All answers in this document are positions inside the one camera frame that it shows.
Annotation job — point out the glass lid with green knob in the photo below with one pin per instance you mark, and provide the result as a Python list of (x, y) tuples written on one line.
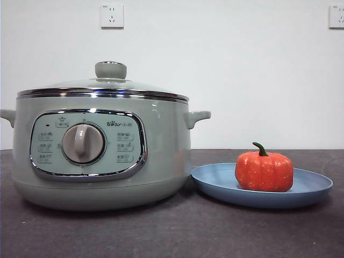
[(110, 72)]

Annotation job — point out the orange pumpkin with green stem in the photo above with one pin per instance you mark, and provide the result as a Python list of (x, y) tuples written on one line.
[(264, 174)]

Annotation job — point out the pale green electric steamer pot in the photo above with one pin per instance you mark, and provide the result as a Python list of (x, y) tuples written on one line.
[(161, 150)]

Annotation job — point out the blue plate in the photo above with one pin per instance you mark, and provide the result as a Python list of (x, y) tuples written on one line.
[(215, 182)]

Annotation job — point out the white wall socket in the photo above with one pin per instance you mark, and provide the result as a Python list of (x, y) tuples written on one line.
[(337, 16), (112, 16)]

